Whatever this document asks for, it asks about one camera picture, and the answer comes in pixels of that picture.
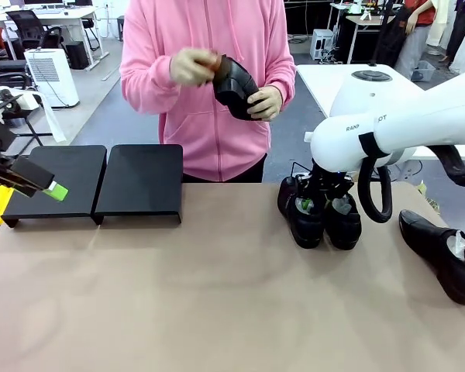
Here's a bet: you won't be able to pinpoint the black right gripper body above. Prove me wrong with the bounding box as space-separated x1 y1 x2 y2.
308 165 353 195

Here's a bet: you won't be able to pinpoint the black chunky casual shoe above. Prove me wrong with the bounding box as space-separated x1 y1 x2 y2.
277 174 327 250
323 191 363 251

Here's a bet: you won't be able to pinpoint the black perforated dress shoe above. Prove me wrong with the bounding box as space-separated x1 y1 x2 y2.
398 209 465 306
212 57 270 122

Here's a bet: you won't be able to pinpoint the brown shoe brush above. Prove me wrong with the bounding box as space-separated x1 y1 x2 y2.
211 52 229 74

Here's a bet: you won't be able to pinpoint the person's right forearm pink sleeve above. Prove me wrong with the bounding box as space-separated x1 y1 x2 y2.
120 53 179 115

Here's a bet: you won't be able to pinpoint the person's left forearm pink sleeve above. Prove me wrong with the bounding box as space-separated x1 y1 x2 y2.
271 57 298 115

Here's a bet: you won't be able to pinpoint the black metal shoe stand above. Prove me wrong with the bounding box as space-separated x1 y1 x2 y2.
1 145 108 229
91 143 184 226

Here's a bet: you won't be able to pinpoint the person's left hand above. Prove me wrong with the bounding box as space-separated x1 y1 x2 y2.
246 85 283 122

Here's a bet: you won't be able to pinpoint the person's right hand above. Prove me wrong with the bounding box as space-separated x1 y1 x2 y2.
169 46 219 87

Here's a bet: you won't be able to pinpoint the white paper shoe stuffing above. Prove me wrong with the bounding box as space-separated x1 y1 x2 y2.
296 195 325 216
446 229 465 259
331 195 353 216

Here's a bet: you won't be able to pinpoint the white draped cloth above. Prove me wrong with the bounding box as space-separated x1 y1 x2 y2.
21 91 67 143

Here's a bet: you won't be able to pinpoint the black office chair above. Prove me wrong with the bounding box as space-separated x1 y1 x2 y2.
5 9 63 59
81 17 102 51
0 57 34 92

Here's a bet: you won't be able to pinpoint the white air purifier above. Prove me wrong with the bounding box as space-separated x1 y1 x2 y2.
24 48 81 109

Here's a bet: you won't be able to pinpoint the crumpled yellowish bag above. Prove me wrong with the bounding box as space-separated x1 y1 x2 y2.
416 180 443 212

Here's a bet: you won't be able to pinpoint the person's pink hoodie torso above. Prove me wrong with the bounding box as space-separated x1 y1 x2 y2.
119 0 298 183

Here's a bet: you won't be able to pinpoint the black computer tower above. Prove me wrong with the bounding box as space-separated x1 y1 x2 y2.
65 40 89 71

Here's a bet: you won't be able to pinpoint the white office desk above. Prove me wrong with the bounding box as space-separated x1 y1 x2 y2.
0 5 102 73

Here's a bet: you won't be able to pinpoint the white computer case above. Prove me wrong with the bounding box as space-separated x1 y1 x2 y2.
311 29 336 61

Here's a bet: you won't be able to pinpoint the grey plastic bin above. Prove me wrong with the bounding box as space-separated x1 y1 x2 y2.
412 60 437 82

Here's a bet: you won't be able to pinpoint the black hanging apron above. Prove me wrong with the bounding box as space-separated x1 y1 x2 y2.
374 7 410 67

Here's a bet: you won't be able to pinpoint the black table with wooden top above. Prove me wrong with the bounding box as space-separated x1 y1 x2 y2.
344 13 396 65

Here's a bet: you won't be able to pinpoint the mannequin red top grey trousers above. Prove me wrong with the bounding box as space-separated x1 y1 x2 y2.
394 0 437 81

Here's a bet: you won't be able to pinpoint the beige hanging garment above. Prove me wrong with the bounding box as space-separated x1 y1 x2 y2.
425 0 456 47

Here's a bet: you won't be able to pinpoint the dark hanging garment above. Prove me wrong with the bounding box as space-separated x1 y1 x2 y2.
447 0 465 65

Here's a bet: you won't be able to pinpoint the black velcro strap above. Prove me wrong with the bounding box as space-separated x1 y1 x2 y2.
358 131 388 159

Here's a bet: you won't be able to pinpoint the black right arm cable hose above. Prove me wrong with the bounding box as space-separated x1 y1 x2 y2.
356 143 465 225

